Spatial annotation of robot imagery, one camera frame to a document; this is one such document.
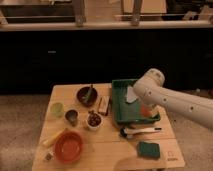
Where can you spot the green plastic tray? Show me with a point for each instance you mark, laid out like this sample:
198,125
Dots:
127,113

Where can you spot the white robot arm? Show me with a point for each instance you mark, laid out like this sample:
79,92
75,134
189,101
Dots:
149,88

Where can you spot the green sponge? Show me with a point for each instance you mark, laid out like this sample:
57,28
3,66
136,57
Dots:
149,150

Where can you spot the grey folded cloth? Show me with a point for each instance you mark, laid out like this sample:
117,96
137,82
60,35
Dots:
130,95

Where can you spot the light green cup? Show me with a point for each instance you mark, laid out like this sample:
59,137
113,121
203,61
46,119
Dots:
57,109

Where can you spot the yellow banana shaped object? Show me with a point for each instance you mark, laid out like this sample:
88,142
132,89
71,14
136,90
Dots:
51,140

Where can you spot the white cup with red contents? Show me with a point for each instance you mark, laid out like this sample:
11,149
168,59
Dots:
93,121

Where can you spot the wooden block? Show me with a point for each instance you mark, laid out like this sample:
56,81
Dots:
103,106

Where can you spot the white handled dish brush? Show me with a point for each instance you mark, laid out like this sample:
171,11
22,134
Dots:
129,133

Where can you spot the small grey object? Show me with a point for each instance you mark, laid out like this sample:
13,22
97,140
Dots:
48,156

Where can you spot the tan wooden gripper body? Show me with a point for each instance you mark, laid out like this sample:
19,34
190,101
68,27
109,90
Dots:
153,110

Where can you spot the dark brown bowl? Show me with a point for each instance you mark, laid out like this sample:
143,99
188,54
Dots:
81,96

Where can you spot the red bowl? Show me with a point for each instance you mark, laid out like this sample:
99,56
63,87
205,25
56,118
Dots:
68,147

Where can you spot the dark metal cup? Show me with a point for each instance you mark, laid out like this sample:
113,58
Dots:
72,117

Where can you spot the green utensil in bowl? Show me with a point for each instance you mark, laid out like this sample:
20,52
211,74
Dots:
88,94

